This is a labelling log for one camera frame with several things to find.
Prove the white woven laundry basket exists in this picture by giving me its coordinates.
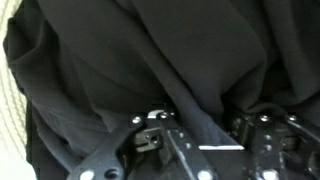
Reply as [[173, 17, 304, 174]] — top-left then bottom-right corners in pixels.
[[0, 0, 37, 180]]

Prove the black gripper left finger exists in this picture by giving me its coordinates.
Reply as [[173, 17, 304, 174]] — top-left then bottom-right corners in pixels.
[[134, 110, 219, 180]]

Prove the black garment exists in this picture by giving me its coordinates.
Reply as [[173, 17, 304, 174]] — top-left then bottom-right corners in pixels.
[[4, 0, 320, 180]]

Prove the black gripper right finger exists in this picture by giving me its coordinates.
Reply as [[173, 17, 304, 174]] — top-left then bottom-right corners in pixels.
[[229, 111, 291, 180]]

